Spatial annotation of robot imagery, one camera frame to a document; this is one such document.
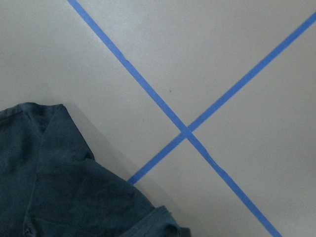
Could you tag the black graphic t-shirt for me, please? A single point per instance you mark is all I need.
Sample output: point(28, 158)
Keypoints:
point(51, 185)

